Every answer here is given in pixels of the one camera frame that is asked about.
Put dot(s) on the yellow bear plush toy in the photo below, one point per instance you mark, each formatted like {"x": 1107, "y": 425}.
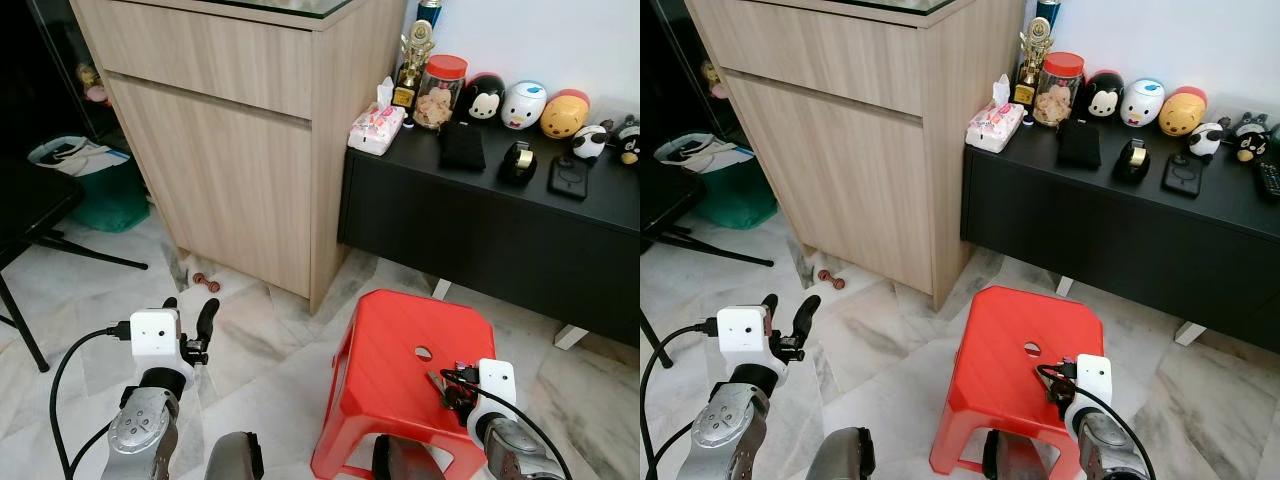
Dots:
{"x": 1183, "y": 112}
{"x": 565, "y": 115}

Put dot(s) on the red plastic stool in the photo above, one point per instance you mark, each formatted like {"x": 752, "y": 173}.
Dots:
{"x": 390, "y": 340}
{"x": 1010, "y": 335}

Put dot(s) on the white duck plush toy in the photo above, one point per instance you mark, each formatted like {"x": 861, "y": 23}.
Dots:
{"x": 523, "y": 105}
{"x": 1141, "y": 102}

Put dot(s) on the black tape dispenser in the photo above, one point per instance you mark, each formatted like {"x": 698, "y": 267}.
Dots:
{"x": 1133, "y": 160}
{"x": 518, "y": 163}

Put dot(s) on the black remote control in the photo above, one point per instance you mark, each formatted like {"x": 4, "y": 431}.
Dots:
{"x": 1270, "y": 180}

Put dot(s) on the black wallet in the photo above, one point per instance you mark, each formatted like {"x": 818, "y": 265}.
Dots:
{"x": 463, "y": 146}
{"x": 1080, "y": 143}

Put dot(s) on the small red dumbbell toy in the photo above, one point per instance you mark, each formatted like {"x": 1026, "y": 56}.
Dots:
{"x": 831, "y": 279}
{"x": 206, "y": 282}

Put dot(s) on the white bag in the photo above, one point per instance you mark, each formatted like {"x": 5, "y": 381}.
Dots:
{"x": 75, "y": 153}
{"x": 700, "y": 150}

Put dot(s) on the grey robot leg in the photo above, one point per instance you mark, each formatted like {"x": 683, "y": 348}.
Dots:
{"x": 842, "y": 455}
{"x": 405, "y": 460}
{"x": 235, "y": 458}

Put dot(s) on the grey robot right leg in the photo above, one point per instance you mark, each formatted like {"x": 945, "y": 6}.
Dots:
{"x": 405, "y": 460}

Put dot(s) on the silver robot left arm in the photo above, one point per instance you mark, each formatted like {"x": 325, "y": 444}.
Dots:
{"x": 728, "y": 425}
{"x": 140, "y": 430}

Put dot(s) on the metal key bunch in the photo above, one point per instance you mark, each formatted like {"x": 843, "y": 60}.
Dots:
{"x": 438, "y": 384}

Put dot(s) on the black folding table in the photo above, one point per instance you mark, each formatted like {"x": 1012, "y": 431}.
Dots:
{"x": 30, "y": 195}
{"x": 660, "y": 200}

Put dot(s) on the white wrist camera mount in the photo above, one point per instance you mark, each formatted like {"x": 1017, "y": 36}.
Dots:
{"x": 742, "y": 334}
{"x": 497, "y": 385}
{"x": 155, "y": 338}
{"x": 1092, "y": 378}

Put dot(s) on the black phone case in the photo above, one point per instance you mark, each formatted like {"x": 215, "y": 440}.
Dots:
{"x": 568, "y": 178}
{"x": 1182, "y": 175}

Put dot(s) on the small pink ornament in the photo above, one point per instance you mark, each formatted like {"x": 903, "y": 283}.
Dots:
{"x": 96, "y": 94}
{"x": 716, "y": 88}

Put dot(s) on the red-lidded snack jar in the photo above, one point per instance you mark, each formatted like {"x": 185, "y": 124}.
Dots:
{"x": 440, "y": 95}
{"x": 1060, "y": 92}

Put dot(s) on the light wooden cabinet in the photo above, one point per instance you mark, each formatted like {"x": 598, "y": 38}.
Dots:
{"x": 850, "y": 150}
{"x": 230, "y": 150}

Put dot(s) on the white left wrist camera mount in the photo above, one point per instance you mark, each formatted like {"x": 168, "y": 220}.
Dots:
{"x": 742, "y": 334}
{"x": 155, "y": 338}

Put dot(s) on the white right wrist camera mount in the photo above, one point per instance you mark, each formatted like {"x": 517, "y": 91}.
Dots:
{"x": 497, "y": 385}
{"x": 1092, "y": 378}

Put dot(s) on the green waste bin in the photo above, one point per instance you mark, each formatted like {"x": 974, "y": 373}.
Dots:
{"x": 110, "y": 200}
{"x": 740, "y": 198}

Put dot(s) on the grey robot left leg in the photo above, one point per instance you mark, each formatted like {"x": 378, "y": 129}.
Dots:
{"x": 235, "y": 458}
{"x": 842, "y": 455}

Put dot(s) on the gold trophy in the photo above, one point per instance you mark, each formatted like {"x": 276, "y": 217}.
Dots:
{"x": 1034, "y": 55}
{"x": 413, "y": 60}

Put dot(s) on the dark display cabinet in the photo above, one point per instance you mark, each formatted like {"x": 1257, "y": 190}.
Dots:
{"x": 40, "y": 60}
{"x": 675, "y": 50}

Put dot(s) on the small white black figurine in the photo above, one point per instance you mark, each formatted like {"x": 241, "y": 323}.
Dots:
{"x": 591, "y": 142}
{"x": 1206, "y": 140}

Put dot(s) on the black low sideboard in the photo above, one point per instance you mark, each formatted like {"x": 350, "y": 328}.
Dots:
{"x": 1100, "y": 240}
{"x": 480, "y": 240}

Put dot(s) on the pink tissue pack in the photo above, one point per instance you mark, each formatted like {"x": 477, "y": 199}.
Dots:
{"x": 375, "y": 128}
{"x": 993, "y": 126}

